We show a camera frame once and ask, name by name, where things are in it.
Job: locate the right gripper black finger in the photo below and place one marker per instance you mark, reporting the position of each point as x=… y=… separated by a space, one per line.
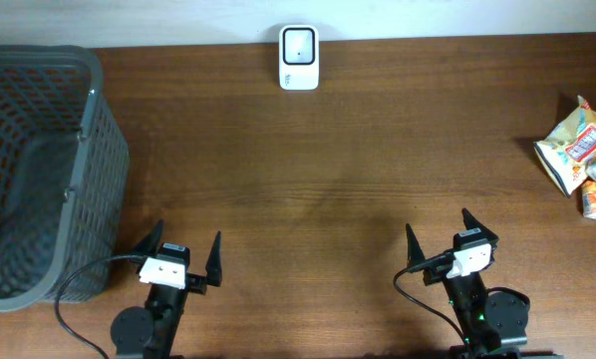
x=415 y=253
x=471 y=222

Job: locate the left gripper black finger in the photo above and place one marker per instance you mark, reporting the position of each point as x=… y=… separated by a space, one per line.
x=149 y=245
x=213 y=265

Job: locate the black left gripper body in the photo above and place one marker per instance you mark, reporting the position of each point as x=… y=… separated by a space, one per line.
x=193 y=284

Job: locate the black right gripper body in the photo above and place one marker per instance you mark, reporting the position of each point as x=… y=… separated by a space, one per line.
x=435 y=275

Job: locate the yellow snack bag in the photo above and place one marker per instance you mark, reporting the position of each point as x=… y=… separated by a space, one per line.
x=570 y=148

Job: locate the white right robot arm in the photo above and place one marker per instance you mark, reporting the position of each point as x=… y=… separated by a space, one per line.
x=490 y=321

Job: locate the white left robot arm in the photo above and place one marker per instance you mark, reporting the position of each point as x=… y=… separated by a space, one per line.
x=148 y=331

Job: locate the grey plastic basket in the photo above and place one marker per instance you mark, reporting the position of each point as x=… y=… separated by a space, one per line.
x=64 y=164

